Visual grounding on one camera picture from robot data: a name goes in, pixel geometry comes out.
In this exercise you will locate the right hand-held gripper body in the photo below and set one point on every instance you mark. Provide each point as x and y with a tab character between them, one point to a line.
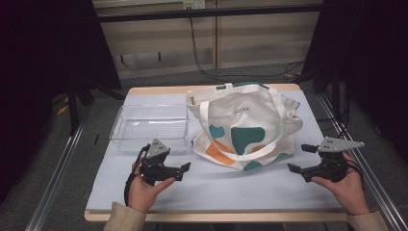
330	168

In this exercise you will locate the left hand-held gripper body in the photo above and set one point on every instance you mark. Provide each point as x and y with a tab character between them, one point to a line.
157	150

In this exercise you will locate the white patterned canvas tote bag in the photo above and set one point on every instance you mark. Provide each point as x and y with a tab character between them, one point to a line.
247	115

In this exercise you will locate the person's right hand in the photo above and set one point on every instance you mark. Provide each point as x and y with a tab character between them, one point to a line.
349	192

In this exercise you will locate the person's left hand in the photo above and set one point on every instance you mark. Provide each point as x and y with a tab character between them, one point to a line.
141	192

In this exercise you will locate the clear plastic container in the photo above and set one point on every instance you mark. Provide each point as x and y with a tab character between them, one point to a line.
150	126

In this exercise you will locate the light blue table mat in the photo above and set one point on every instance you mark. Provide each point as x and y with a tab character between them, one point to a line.
224	189

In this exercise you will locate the wooden table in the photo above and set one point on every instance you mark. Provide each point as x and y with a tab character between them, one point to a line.
160	89

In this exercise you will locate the black curtain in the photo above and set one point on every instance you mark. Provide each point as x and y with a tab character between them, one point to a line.
369	48
38	80

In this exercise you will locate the black horizontal metal bar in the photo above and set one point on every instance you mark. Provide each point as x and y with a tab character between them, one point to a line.
208	12

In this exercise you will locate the aluminium floor rail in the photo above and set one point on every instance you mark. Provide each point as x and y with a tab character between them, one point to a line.
54	179
381	192

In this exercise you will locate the white wall power outlet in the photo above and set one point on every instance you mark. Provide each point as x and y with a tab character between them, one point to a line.
194	4

